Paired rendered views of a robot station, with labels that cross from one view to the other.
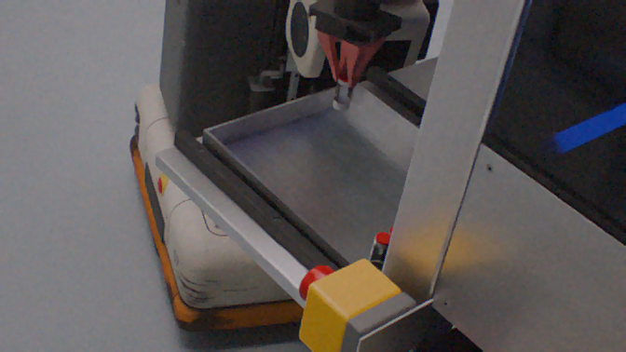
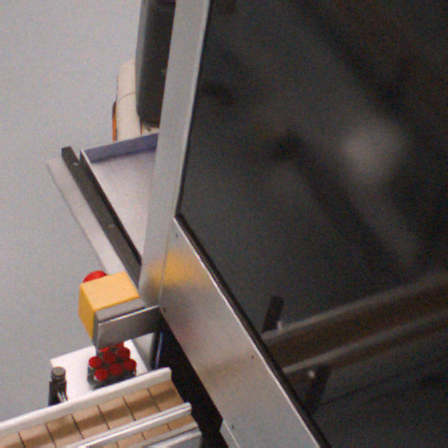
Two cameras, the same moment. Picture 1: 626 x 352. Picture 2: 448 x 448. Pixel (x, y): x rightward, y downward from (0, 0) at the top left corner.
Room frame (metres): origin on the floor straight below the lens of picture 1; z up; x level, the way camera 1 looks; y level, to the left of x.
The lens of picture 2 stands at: (-0.21, -0.37, 2.18)
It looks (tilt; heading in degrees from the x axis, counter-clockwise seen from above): 46 degrees down; 11
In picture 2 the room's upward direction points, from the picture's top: 12 degrees clockwise
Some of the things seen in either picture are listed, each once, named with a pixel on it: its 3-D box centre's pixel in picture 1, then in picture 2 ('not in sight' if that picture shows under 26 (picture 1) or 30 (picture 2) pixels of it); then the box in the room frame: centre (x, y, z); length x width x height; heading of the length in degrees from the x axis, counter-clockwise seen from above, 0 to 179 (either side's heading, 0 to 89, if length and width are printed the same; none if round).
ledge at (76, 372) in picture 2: not in sight; (107, 384); (0.64, -0.09, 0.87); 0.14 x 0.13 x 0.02; 47
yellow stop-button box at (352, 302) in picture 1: (354, 318); (110, 309); (0.68, -0.07, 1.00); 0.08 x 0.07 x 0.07; 47
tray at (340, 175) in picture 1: (366, 183); (188, 205); (1.02, -0.07, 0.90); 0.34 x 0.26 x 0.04; 46
